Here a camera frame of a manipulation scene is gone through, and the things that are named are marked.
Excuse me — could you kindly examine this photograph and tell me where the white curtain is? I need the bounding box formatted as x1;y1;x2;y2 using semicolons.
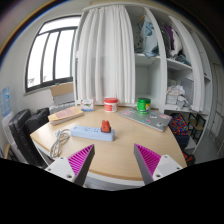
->
75;4;136;105

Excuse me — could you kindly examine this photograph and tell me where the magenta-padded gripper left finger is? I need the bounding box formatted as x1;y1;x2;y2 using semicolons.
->
44;143;96;188

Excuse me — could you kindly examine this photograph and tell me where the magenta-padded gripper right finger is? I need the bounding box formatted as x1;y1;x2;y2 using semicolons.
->
133;143;184;186

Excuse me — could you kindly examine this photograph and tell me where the green canister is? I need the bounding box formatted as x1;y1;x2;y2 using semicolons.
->
136;97;152;115

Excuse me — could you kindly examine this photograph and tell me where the blue water jug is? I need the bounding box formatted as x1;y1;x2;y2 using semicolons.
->
0;87;12;118

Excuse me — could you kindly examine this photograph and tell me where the white power cable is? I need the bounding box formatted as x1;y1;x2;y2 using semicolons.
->
49;128;72;159

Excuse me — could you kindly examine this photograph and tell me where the white ribbed heater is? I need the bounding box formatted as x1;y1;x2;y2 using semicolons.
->
49;101;76;115

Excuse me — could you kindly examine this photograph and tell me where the white shelf unit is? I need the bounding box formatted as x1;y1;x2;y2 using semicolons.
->
126;3;214;154

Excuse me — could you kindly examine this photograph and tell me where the tan book with pink cover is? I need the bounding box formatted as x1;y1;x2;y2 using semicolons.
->
47;105;85;126

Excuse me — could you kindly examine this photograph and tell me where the white jar with red lid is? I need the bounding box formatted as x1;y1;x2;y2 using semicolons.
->
103;97;120;113

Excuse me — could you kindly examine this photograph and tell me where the grey laptop with stickers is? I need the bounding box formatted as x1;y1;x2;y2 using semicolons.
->
117;107;173;133

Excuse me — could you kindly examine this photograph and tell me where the colourful patterned bag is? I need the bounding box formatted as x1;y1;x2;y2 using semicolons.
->
168;113;190;138

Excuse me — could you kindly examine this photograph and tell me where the cardboard box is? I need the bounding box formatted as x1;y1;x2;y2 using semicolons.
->
49;82;76;106

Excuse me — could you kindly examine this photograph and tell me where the light blue power strip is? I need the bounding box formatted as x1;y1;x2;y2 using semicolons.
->
70;125;116;142

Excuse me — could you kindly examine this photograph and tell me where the red charger block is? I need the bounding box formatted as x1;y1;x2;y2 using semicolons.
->
100;119;112;134

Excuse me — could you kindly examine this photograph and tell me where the small white printed box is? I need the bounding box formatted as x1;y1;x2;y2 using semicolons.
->
80;98;96;112

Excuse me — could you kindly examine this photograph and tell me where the wooden stool with black frame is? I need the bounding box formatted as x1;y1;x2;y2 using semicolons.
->
188;113;208;141

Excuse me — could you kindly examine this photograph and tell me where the black-framed window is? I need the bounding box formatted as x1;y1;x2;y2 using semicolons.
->
23;14;83;94

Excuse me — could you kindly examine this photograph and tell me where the black chair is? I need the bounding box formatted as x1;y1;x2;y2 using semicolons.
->
8;107;51;169

